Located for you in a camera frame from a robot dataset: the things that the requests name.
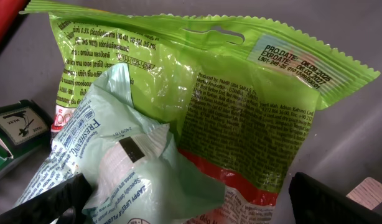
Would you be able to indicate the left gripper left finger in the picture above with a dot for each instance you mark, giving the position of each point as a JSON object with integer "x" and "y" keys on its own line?
{"x": 62, "y": 203}

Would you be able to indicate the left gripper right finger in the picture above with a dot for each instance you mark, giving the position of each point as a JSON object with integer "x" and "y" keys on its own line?
{"x": 315, "y": 203}

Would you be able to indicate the pale green wipes packet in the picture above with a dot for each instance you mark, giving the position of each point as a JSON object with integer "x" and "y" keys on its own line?
{"x": 131, "y": 161}

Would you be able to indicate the dark green small box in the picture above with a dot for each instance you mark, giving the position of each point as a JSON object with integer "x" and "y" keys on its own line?
{"x": 24, "y": 127}

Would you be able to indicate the green snack bag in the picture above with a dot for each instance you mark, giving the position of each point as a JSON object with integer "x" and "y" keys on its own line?
{"x": 239, "y": 93}

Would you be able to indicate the red snack packet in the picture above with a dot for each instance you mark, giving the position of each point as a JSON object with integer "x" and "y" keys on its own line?
{"x": 9, "y": 10}

